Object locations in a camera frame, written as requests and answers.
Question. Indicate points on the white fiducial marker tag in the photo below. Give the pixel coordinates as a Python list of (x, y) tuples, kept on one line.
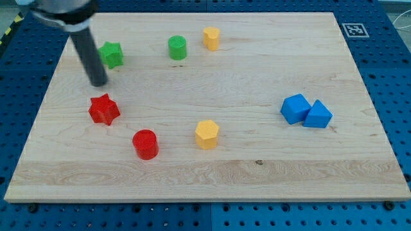
[(355, 30)]

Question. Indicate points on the green cylinder block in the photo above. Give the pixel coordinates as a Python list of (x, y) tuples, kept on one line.
[(177, 47)]

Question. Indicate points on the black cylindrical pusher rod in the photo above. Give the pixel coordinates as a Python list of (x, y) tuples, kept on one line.
[(86, 48)]

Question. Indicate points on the red star block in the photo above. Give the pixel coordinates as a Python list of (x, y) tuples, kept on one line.
[(103, 110)]

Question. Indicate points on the blue triangular prism block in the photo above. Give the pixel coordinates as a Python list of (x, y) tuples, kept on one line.
[(318, 117)]

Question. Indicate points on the green star block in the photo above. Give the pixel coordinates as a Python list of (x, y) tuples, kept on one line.
[(111, 54)]

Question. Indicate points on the yellow black hazard tape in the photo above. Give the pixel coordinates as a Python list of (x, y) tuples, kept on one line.
[(12, 29)]

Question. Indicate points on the red cylinder block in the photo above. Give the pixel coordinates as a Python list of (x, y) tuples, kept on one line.
[(145, 144)]

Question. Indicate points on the wooden board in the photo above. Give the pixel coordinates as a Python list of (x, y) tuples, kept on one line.
[(210, 107)]

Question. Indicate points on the yellow hexagon block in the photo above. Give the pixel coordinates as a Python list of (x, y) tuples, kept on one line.
[(206, 134)]

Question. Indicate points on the blue cube block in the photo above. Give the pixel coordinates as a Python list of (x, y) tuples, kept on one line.
[(295, 108)]

